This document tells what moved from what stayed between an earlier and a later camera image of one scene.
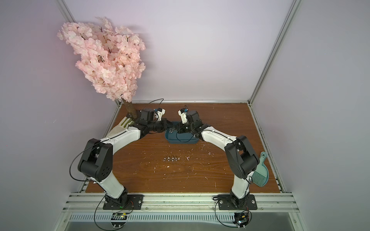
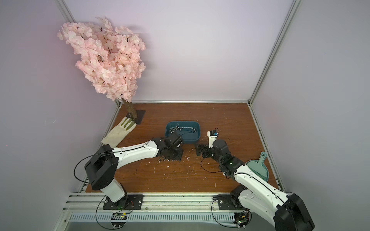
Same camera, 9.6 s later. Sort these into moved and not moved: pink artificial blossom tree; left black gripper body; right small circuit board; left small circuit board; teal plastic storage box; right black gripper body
Moved: right black gripper body; left black gripper body
Not moved: left small circuit board; teal plastic storage box; right small circuit board; pink artificial blossom tree
